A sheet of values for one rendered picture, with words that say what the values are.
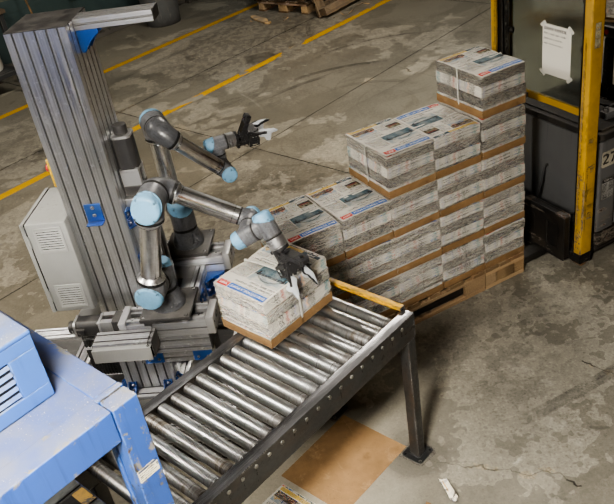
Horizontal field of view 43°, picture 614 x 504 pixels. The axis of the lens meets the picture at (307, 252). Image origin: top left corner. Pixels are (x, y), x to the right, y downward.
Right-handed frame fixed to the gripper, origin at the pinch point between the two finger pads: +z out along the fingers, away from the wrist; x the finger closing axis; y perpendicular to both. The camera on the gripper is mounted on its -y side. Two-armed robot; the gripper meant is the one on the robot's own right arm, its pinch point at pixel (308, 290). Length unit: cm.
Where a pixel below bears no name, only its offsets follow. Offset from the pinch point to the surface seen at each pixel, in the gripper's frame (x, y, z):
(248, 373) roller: 32.4, 16.6, 15.2
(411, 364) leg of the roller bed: -26, 0, 52
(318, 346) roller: 6.0, 5.1, 21.7
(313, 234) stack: -53, 50, -8
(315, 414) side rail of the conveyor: 32.3, -10.6, 35.3
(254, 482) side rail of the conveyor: 65, -9, 39
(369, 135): -112, 45, -33
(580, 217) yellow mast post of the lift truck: -195, 15, 68
